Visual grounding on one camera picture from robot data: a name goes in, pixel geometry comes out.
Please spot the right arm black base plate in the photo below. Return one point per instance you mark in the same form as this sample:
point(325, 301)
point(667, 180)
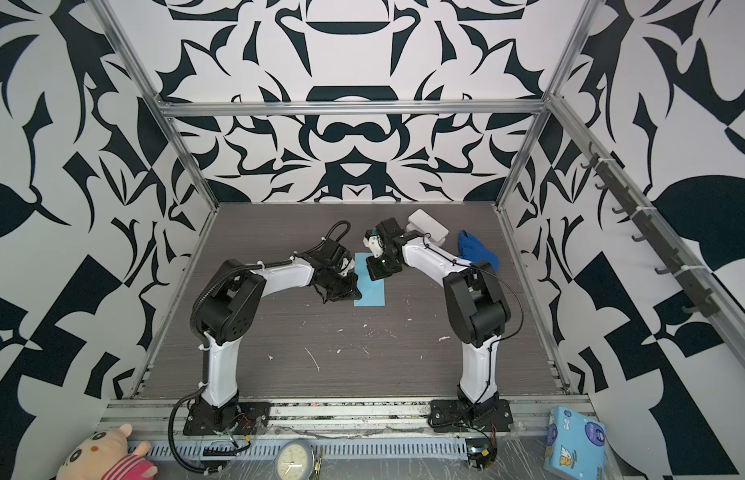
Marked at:
point(447, 416)

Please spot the white slotted cable duct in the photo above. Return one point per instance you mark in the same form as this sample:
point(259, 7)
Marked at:
point(333, 449)

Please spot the blue tissue pack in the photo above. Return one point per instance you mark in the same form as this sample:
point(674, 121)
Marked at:
point(575, 446)

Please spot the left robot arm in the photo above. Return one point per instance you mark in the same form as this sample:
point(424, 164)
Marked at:
point(228, 305)

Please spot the light blue paper sheet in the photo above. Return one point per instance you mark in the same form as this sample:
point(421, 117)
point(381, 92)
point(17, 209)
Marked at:
point(373, 291)

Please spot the round analog clock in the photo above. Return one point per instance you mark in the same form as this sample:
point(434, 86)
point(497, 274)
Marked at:
point(296, 460)

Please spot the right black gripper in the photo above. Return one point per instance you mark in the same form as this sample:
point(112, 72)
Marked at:
point(376, 271)

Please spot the black wall hook rack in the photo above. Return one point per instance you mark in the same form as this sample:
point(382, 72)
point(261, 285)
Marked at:
point(653, 229)

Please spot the blue cloth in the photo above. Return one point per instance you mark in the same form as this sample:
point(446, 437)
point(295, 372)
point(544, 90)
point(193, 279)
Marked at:
point(472, 249)

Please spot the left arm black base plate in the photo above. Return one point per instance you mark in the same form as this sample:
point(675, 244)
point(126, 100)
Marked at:
point(242, 418)

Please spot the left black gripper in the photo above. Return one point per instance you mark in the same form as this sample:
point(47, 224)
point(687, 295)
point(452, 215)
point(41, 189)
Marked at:
point(350, 294)

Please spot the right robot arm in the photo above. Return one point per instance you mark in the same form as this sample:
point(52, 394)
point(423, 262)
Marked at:
point(478, 310)

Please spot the pink plush toy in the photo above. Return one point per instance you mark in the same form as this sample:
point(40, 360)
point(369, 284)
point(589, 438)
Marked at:
point(104, 455)

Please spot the small black electronics module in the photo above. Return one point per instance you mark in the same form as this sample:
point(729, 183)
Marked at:
point(481, 454)

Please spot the white rectangular box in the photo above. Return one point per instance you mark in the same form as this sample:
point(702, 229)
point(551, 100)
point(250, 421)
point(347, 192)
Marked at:
point(420, 221)

